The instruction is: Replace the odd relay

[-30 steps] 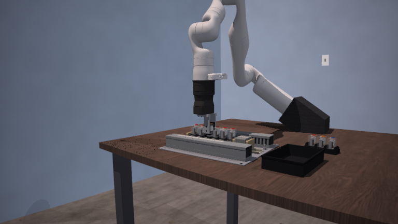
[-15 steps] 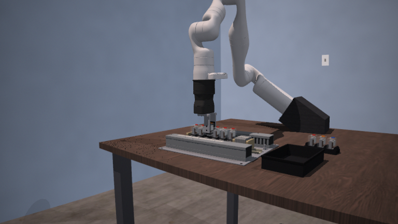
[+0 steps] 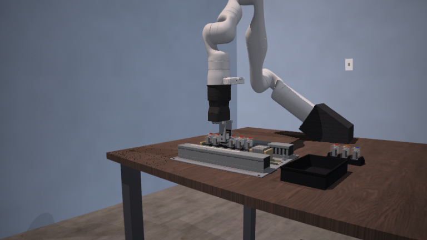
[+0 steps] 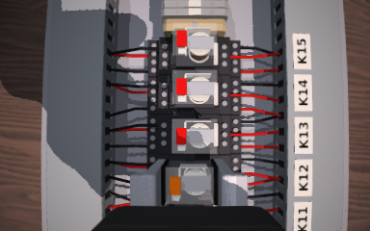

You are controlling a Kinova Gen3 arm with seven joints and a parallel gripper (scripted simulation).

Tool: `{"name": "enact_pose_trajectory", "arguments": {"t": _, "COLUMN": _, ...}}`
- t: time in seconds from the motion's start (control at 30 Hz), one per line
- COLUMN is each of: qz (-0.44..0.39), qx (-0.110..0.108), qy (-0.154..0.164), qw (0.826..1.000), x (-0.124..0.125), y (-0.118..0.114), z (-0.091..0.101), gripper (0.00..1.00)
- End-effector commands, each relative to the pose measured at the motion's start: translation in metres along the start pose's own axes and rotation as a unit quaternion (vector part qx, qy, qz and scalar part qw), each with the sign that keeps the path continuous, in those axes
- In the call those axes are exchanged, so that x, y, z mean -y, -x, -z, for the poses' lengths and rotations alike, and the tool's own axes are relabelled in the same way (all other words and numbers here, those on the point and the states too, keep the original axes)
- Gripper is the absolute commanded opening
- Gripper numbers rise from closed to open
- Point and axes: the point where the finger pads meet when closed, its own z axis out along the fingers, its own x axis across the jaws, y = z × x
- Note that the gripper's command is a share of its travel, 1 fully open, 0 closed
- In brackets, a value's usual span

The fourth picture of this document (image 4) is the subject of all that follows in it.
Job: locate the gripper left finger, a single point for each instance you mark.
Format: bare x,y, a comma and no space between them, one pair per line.
149,188

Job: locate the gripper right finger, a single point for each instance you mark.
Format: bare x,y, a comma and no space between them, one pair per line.
233,186

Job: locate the grey mounting plate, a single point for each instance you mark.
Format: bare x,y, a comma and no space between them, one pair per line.
248,21

